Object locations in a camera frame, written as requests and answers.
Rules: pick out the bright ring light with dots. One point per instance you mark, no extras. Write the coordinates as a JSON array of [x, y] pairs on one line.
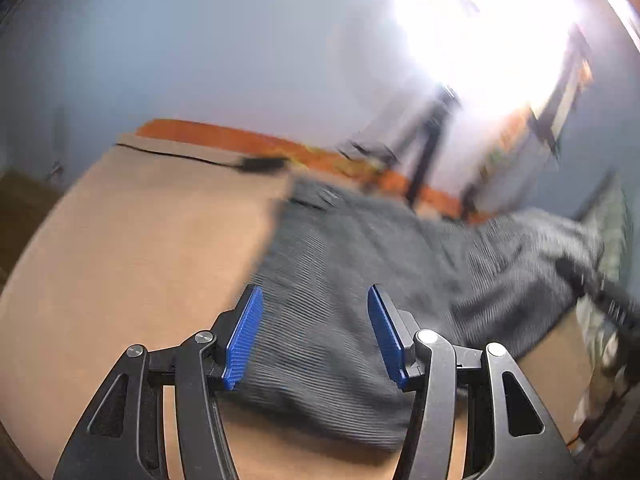
[[497, 55]]

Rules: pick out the orange floral bed sheet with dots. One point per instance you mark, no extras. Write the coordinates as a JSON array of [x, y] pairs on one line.
[[392, 184]]

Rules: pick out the green white striped pillow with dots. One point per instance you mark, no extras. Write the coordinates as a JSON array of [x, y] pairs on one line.
[[607, 212]]

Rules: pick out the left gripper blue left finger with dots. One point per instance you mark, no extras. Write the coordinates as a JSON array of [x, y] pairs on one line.
[[121, 435]]

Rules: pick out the colourful hanging fabric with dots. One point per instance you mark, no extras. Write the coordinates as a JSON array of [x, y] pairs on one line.
[[546, 125]]

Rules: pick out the tall grey tripod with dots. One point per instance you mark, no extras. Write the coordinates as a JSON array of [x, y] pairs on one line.
[[514, 164]]

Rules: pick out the small black tripod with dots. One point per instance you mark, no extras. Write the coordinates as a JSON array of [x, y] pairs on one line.
[[429, 128]]

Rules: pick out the grey checked shorts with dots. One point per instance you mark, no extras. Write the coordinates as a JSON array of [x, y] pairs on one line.
[[315, 360]]

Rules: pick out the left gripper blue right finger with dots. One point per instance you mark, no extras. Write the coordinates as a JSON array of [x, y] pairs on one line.
[[510, 433]]

